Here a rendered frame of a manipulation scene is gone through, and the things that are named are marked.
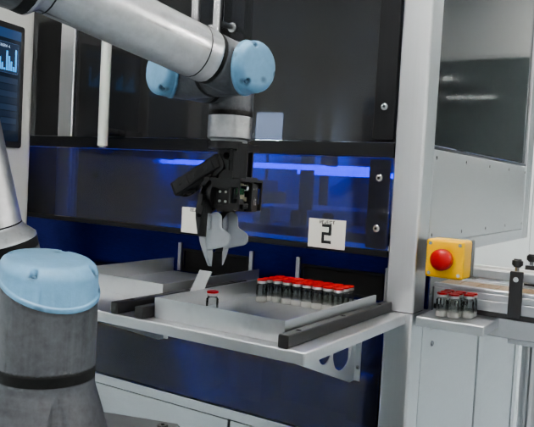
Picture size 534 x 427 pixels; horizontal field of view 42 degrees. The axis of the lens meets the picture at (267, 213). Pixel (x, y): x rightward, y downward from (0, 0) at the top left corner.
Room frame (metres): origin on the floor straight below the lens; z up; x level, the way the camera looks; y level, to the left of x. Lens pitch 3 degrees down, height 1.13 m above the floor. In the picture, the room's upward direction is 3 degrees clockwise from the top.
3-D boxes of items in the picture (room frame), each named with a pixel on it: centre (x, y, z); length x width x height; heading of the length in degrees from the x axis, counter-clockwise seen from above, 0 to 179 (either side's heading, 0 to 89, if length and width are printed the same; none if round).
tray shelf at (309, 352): (1.37, 0.10, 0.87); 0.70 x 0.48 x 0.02; 58
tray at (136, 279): (1.52, 0.21, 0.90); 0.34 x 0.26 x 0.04; 148
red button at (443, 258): (1.27, -0.33, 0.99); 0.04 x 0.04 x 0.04; 58
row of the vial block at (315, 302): (1.33, -0.08, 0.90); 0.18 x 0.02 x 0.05; 58
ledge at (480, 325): (1.33, -0.39, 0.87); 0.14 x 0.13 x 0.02; 148
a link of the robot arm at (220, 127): (1.18, 0.07, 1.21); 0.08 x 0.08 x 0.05
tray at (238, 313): (1.24, -0.02, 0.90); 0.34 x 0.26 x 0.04; 148
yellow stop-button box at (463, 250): (1.31, -0.35, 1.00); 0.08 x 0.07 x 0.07; 148
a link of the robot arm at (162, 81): (1.10, 0.13, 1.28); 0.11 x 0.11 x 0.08; 43
